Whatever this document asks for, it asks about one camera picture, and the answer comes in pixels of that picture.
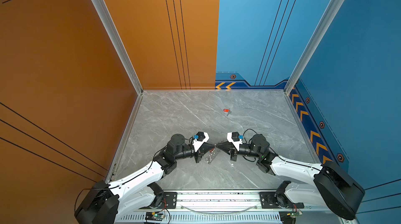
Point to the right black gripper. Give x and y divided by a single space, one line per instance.
232 151

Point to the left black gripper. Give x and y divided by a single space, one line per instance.
199 153

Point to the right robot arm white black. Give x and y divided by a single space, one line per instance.
326 185

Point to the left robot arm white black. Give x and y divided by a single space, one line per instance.
107 203

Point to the red tag with grey key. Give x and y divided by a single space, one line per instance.
227 111

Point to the left green circuit board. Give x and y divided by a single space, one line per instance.
154 217

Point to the green circuit board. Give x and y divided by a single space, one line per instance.
154 217
289 217

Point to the right green circuit board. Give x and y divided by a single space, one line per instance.
289 217

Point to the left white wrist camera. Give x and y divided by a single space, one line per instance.
198 140

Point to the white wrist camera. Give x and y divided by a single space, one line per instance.
236 139
198 140

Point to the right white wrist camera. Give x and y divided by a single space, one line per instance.
236 139

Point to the aluminium front rail frame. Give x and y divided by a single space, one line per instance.
230 207

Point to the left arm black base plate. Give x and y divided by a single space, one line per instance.
168 201

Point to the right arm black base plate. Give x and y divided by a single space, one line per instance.
271 200

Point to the left corner aluminium post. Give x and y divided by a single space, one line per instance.
109 25

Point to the corner aluminium post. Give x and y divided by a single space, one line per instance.
109 25
326 20

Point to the right corner aluminium post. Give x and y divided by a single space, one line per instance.
326 20

